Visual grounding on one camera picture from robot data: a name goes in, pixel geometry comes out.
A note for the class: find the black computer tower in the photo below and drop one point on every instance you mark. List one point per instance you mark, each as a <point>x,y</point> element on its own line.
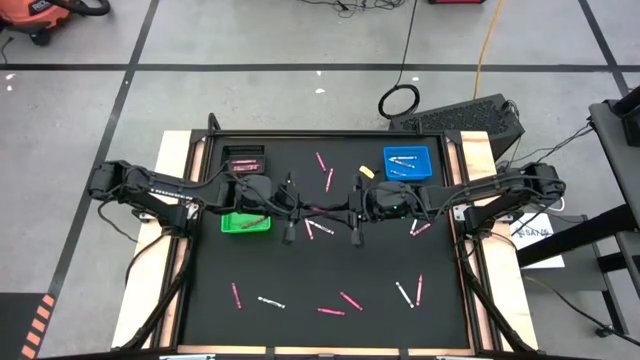
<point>475,117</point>

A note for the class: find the black metal table frame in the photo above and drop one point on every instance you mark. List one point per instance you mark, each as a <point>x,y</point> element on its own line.
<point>350,133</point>

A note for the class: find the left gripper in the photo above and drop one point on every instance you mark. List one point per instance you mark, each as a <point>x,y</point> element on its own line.
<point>287,207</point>

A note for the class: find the pink crayon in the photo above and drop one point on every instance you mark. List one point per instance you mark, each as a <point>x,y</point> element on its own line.
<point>424,228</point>
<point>329,181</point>
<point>308,229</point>
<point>318,210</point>
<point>419,290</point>
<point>331,311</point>
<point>245,161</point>
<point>245,168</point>
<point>252,222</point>
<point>236,296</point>
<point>320,161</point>
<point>351,301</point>

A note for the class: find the red object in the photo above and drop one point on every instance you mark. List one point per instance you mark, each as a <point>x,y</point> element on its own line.
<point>455,1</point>

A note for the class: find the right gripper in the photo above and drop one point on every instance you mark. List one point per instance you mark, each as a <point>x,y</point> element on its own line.
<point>361,209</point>

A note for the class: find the white paper sheet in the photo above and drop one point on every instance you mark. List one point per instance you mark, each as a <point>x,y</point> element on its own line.
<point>545,250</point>

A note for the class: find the orange shop vacuum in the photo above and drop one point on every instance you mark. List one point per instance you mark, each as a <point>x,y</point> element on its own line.
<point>30,15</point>

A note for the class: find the blue plastic basket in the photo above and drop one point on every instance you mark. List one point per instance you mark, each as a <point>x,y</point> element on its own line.
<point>422,172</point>

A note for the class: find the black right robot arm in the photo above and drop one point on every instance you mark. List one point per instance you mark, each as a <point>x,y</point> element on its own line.
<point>475,190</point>

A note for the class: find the black metal cart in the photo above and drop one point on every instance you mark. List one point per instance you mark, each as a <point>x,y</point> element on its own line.
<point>615,150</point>

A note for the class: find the black plastic basket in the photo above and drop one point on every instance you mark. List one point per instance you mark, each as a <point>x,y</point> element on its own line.
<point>230,150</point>

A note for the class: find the black table mat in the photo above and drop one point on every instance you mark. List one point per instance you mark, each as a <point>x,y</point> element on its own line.
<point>280,270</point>

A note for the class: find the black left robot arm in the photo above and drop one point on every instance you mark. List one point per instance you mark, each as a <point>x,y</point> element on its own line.
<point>150,185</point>

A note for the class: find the green plastic basket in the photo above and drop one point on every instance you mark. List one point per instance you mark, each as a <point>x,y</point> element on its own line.
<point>230,225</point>

